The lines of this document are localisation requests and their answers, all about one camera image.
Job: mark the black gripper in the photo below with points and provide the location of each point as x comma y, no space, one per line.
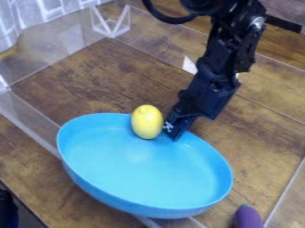
202,100

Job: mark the yellow toy lemon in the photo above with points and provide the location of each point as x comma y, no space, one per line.
148,121

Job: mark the blue round plate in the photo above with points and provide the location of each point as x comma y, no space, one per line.
154,178

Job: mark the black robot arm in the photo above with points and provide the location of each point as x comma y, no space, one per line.
238,25

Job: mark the purple toy eggplant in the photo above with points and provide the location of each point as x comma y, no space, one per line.
246,218

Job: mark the black bar in background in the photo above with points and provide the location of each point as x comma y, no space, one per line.
288,25

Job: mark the white patterned curtain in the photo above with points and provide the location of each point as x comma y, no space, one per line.
20,14

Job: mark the clear acrylic enclosure wall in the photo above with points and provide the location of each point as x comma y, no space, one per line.
66,72

